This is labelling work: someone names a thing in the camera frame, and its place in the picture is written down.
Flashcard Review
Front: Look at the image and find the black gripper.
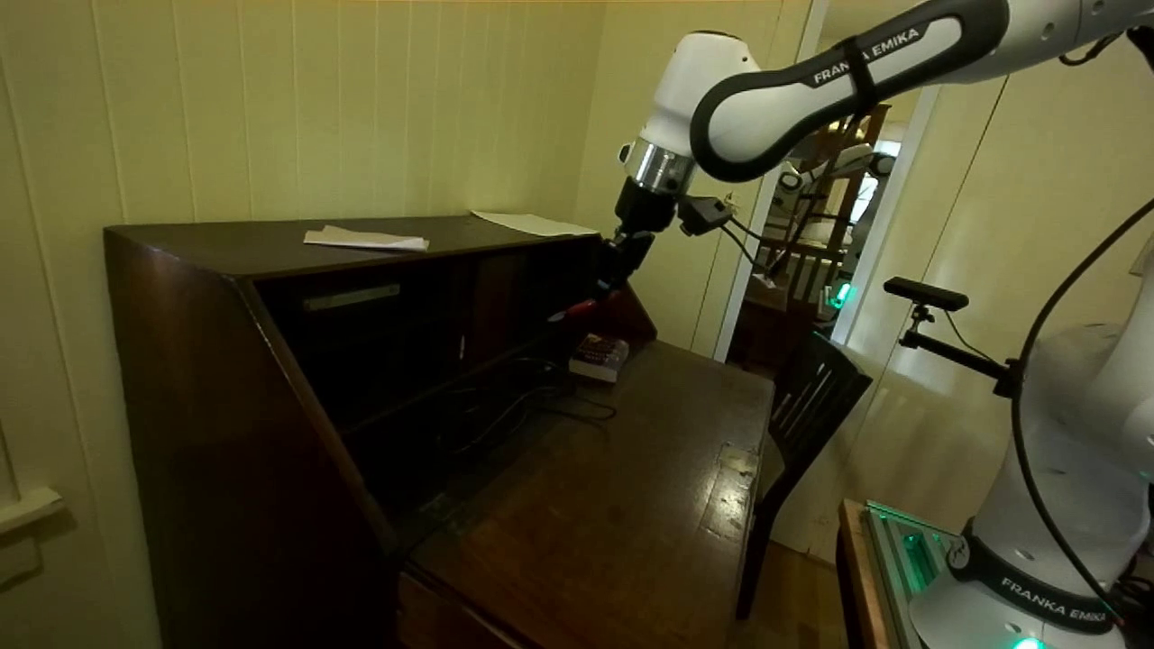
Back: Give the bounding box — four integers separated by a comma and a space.
562, 180, 730, 324

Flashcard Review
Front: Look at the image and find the red pen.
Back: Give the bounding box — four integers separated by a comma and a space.
548, 301, 598, 324

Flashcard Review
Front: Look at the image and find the dark wooden secretary desk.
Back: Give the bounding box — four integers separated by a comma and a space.
105, 216, 770, 649

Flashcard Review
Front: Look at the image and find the small red book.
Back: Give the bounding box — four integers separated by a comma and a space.
565, 335, 632, 384

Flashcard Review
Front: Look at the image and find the white paper sheet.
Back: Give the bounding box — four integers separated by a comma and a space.
473, 211, 596, 237

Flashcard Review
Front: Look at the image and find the dark wooden chair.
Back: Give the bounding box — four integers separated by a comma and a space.
734, 335, 868, 621

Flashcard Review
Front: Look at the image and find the white folded paper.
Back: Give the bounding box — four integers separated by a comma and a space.
301, 223, 428, 253

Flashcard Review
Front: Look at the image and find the robot mounting table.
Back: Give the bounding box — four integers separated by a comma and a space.
835, 498, 952, 649

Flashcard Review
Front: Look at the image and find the black cable on desk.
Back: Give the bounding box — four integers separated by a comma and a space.
391, 359, 623, 482

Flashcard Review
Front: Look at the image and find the black camera on stand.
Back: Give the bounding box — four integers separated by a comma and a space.
880, 274, 1014, 402

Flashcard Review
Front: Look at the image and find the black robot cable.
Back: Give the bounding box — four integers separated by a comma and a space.
1007, 195, 1154, 627

